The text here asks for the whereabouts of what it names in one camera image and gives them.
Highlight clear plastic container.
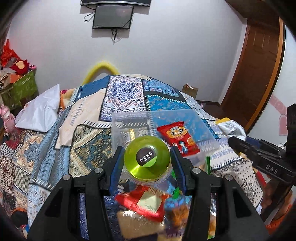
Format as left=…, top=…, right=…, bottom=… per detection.
left=148, top=109, right=221, bottom=167

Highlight white and yellow bag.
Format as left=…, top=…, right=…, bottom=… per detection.
left=216, top=118, right=247, bottom=142

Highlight red snack packet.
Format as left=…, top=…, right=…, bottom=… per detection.
left=157, top=121, right=201, bottom=158

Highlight red plush toys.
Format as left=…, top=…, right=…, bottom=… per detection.
left=0, top=39, right=37, bottom=75

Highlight pile of assorted snack packets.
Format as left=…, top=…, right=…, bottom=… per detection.
left=114, top=176, right=218, bottom=241

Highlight black looped cable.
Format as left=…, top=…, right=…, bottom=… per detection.
left=84, top=10, right=96, bottom=23

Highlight wooden door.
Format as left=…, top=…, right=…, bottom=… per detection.
left=221, top=19, right=286, bottom=137

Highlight black hanging cable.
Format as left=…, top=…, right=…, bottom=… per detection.
left=112, top=27, right=121, bottom=44

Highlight white pillow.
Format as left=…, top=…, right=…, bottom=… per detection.
left=15, top=84, right=61, bottom=133

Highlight pink toy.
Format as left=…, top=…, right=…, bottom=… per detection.
left=0, top=104, right=15, bottom=137

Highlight green storage box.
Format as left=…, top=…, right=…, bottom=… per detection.
left=0, top=70, right=38, bottom=112

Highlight yellow plush ring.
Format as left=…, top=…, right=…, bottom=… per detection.
left=82, top=61, right=119, bottom=85

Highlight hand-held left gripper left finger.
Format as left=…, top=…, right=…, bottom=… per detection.
left=26, top=146, right=126, bottom=241

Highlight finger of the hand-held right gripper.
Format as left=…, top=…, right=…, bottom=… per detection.
left=246, top=137, right=287, bottom=154
left=228, top=136, right=286, bottom=163

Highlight clear bag of snacks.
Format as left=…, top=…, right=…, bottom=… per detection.
left=112, top=111, right=154, bottom=153

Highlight green jelly cup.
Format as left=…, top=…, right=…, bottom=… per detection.
left=124, top=136, right=173, bottom=186

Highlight cardboard box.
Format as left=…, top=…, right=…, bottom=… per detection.
left=181, top=84, right=199, bottom=100

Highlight wall television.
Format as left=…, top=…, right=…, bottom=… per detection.
left=80, top=0, right=152, bottom=7

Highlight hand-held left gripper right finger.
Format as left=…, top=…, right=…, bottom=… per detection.
left=170, top=146, right=270, bottom=241

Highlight patchwork blanket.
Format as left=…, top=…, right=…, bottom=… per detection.
left=0, top=74, right=264, bottom=241

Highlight black wall monitor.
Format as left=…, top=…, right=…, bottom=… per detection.
left=92, top=5, right=135, bottom=30

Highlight person's right hand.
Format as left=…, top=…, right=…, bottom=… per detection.
left=261, top=178, right=281, bottom=210

